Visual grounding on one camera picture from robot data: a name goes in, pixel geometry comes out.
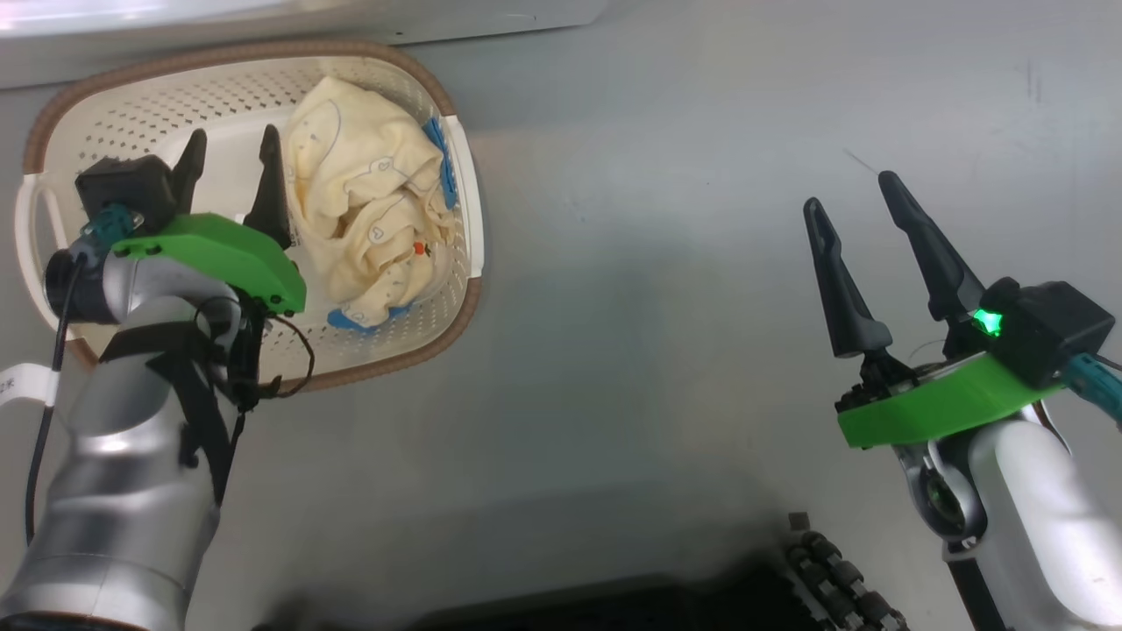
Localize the cream perforated laundry basket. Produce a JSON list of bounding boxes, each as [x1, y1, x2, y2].
[[13, 39, 485, 393]]

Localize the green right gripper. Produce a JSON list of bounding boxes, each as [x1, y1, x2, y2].
[[803, 171, 1066, 450]]

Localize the white washing machine body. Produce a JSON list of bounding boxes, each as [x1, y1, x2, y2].
[[0, 0, 608, 89]]

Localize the thin black looped cable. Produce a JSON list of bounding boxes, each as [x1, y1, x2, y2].
[[193, 294, 315, 413]]

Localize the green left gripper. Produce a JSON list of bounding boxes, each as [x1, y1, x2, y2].
[[112, 124, 308, 316]]

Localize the white cable tag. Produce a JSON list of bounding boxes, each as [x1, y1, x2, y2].
[[0, 364, 58, 406]]

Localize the teal camera connector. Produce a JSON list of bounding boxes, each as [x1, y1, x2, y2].
[[1065, 353, 1122, 430], [83, 206, 141, 255]]

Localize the black cable drag chain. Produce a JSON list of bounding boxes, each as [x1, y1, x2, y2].
[[785, 513, 908, 631]]

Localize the teal right camera connector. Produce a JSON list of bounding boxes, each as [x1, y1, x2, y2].
[[1065, 353, 1122, 430]]

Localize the black left camera cable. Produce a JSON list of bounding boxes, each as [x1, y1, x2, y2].
[[25, 254, 89, 544]]

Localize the teal left camera connector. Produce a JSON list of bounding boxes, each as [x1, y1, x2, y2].
[[83, 206, 141, 255]]

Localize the cream and blue clothes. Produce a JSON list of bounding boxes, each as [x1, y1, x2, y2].
[[285, 76, 461, 331]]

